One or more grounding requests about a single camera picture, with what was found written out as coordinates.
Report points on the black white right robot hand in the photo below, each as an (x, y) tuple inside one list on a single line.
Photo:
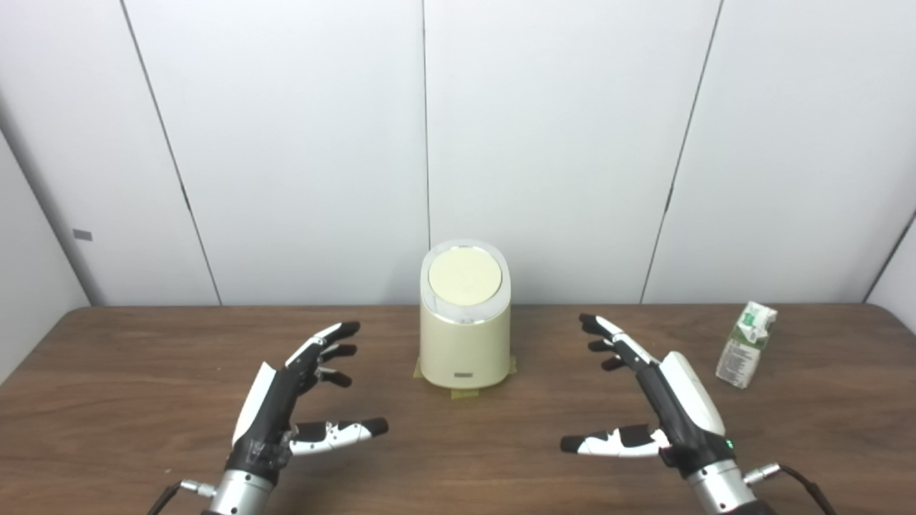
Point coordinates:
[(683, 411)]

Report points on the cream-colored bin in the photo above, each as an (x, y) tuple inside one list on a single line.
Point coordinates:
[(465, 343)]

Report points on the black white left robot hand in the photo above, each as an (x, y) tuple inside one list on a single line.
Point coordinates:
[(265, 418)]

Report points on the round cream bin lid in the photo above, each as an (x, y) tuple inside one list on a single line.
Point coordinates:
[(464, 275)]

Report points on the green white milk carton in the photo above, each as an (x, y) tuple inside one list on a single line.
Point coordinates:
[(744, 350)]

